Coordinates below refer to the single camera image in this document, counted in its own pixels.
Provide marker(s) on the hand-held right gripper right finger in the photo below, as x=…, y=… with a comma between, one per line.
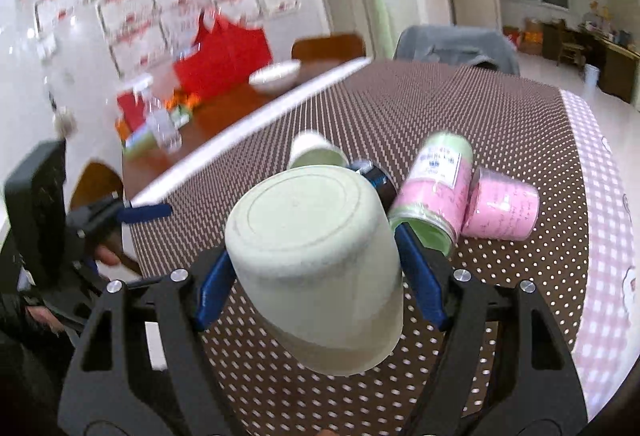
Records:
x=422, y=278

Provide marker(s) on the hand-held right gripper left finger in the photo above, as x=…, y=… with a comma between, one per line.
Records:
x=214, y=288

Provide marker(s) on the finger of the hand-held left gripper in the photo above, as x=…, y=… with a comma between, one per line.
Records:
x=147, y=212

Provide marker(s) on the large pale green cup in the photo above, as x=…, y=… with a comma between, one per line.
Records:
x=310, y=256

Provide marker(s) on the pink plastic cup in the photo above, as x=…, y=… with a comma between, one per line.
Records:
x=500, y=208

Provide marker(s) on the small white green cup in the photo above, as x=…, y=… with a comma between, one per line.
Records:
x=315, y=151

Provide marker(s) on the person's left hand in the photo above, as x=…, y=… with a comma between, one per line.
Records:
x=107, y=256

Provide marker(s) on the green box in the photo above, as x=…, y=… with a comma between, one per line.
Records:
x=137, y=141

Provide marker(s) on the pink and green canister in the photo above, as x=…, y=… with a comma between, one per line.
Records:
x=430, y=196

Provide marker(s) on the clear plastic bottle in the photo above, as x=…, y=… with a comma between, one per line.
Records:
x=164, y=124

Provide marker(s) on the red box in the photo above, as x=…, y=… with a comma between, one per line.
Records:
x=131, y=111

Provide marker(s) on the dark blue round jar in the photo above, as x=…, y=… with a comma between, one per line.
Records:
x=377, y=181

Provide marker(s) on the red bag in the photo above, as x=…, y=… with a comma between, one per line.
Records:
x=225, y=59

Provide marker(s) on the brown polka dot tablecloth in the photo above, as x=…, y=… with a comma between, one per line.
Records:
x=475, y=111

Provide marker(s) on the white bowl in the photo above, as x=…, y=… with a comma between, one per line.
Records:
x=275, y=75

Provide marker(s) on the pink checked tablecloth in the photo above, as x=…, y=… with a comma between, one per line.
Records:
x=607, y=241

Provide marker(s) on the wooden chair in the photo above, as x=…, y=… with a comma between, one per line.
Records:
x=327, y=47

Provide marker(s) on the white bucket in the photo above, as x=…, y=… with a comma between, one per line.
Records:
x=592, y=75

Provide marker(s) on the orange cardboard box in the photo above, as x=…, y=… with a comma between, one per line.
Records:
x=532, y=37

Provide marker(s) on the wooden desk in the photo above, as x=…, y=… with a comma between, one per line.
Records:
x=615, y=61

